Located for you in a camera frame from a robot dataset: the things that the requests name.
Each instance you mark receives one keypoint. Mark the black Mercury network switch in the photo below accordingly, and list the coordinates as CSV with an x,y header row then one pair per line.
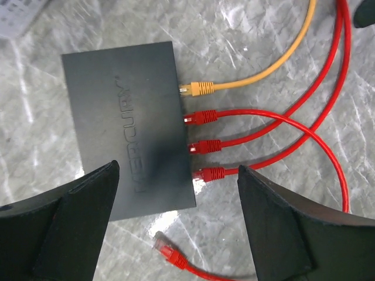
x,y
126,107

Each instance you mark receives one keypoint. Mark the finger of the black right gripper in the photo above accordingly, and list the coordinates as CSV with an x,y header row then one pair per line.
x,y
364,15

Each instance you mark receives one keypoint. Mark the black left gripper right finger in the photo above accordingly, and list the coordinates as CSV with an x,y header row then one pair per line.
x,y
294,238

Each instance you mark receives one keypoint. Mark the white paper label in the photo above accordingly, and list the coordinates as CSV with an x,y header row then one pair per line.
x,y
18,15

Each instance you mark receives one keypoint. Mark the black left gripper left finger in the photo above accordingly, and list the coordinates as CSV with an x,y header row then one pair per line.
x,y
58,234

